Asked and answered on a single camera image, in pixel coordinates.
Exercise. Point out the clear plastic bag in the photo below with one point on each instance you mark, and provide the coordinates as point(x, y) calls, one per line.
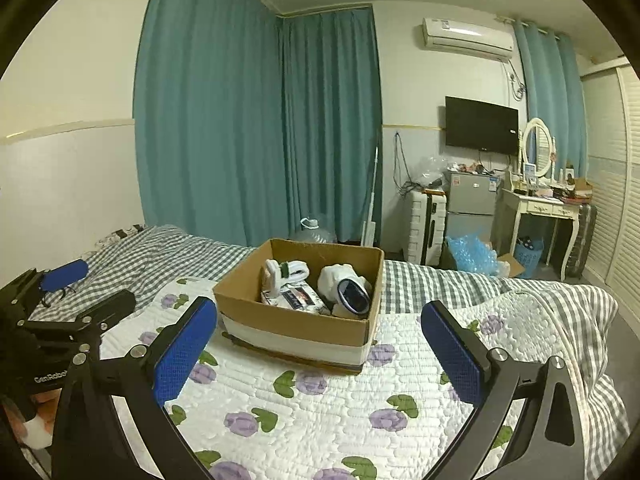
point(432, 170)

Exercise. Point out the small grey refrigerator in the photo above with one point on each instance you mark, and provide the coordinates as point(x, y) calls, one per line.
point(470, 205)

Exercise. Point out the person's left hand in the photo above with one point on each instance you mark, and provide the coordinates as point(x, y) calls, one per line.
point(37, 432)

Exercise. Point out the teal corner curtain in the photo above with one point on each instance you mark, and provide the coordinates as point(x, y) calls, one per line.
point(330, 120)

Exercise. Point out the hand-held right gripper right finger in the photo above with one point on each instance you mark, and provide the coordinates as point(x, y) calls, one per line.
point(452, 357)

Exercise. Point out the brown cardboard box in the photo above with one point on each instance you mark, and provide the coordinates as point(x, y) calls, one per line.
point(300, 331)

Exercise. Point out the wide teal curtain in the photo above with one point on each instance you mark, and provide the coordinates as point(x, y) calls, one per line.
point(210, 110)

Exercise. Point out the white work glove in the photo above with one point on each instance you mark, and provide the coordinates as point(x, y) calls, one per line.
point(335, 277)

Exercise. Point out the dark suitcase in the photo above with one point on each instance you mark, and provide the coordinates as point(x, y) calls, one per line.
point(582, 240)

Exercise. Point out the white dressing table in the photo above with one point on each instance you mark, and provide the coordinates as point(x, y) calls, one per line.
point(540, 207)

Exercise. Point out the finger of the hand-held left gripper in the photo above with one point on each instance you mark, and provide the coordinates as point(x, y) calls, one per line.
point(107, 306)
point(65, 274)

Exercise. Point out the white ribbed suitcase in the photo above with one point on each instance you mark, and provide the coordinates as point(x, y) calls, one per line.
point(420, 225)

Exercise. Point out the white printed packet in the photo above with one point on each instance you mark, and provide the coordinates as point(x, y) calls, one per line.
point(300, 301)

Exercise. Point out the oval vanity mirror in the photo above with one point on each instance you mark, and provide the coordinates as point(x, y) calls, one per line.
point(537, 147)

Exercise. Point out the white air conditioner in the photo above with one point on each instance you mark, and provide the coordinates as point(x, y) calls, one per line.
point(465, 37)

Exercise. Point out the blue plastic basket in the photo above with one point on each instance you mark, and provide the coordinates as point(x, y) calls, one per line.
point(529, 255)

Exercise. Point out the white sock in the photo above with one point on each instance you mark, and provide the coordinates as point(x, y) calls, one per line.
point(297, 272)
point(271, 275)

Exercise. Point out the small cardboard box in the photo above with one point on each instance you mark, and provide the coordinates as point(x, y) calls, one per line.
point(510, 266)

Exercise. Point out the narrow teal curtain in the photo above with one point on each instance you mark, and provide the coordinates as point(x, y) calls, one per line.
point(550, 100)

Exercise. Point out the white mop pole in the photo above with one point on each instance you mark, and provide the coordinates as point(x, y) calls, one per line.
point(372, 195)

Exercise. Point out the white louvred wardrobe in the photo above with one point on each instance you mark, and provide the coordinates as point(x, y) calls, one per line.
point(615, 185)

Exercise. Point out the white floral quilt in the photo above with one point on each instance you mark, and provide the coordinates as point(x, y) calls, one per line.
point(325, 420)

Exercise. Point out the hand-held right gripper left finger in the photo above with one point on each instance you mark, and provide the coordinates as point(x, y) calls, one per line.
point(184, 352)

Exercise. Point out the grey checked blanket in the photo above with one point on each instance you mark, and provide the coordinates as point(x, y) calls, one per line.
point(150, 250)

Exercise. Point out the clear water bottle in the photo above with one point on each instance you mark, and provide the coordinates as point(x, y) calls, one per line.
point(315, 234)

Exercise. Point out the black wall television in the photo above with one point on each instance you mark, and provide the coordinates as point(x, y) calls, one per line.
point(480, 125)

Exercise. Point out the brown box on dresser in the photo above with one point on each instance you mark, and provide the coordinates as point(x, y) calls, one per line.
point(581, 189)

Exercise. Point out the pile of blue plastic bags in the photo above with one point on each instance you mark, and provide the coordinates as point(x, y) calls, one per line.
point(472, 255)

